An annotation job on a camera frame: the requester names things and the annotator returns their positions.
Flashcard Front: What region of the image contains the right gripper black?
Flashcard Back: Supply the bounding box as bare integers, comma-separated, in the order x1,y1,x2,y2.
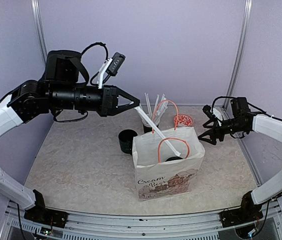
198,117,247,145

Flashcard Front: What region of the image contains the black coffee lid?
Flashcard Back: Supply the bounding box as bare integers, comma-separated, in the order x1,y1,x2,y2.
166,156,183,162

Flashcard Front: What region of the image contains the white paper takeout bag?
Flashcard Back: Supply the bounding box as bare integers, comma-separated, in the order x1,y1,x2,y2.
131,99,206,203

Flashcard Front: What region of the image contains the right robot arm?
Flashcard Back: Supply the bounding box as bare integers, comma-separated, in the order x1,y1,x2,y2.
198,96,282,222

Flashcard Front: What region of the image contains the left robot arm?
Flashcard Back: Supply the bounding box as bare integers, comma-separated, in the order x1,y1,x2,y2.
0,50,140,223

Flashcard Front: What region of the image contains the white wrapped straws bundle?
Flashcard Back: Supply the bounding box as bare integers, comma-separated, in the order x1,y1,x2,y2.
144,92,168,124

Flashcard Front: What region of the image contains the red patterned white bowl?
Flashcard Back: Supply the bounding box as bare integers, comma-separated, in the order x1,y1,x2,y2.
173,113,194,128

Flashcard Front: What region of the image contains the black cup with straws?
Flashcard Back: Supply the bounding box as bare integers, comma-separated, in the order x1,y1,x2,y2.
141,118,160,134

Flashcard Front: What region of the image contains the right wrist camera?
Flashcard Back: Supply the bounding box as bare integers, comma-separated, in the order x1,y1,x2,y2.
202,105,224,124

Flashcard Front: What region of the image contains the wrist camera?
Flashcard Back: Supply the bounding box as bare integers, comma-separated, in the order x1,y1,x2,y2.
96,52,126,89
202,105,224,124

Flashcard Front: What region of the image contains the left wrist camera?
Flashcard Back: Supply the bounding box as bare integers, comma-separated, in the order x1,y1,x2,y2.
96,52,126,89

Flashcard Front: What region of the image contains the right aluminium frame post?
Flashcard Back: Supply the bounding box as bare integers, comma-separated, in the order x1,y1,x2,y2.
226,0,253,97

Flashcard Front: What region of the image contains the aluminium frame post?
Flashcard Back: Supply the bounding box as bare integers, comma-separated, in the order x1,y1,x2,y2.
226,0,253,97
31,0,48,63

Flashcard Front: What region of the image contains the left aluminium frame post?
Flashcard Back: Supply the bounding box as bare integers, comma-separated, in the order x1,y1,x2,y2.
31,0,48,63

